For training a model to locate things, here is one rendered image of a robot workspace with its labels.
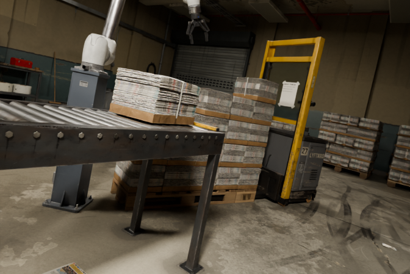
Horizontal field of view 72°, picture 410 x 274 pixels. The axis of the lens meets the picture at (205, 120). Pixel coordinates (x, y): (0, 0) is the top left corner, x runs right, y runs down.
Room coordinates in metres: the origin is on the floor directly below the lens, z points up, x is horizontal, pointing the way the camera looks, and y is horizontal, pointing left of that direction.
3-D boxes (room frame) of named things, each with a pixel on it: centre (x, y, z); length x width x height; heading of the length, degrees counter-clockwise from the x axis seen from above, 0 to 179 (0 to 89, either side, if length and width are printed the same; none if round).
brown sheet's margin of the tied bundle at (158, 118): (1.42, 0.33, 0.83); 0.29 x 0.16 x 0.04; 62
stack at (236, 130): (2.61, 0.12, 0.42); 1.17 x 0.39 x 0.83; 126
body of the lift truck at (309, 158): (3.51, -1.12, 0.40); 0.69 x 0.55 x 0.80; 36
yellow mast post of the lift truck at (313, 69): (3.03, -1.02, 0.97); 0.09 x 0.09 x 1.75; 36
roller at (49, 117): (1.01, 0.59, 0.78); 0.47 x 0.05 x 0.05; 55
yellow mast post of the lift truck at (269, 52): (3.56, -0.63, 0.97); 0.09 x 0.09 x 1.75; 36
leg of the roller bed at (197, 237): (1.56, -0.09, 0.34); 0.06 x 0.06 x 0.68; 55
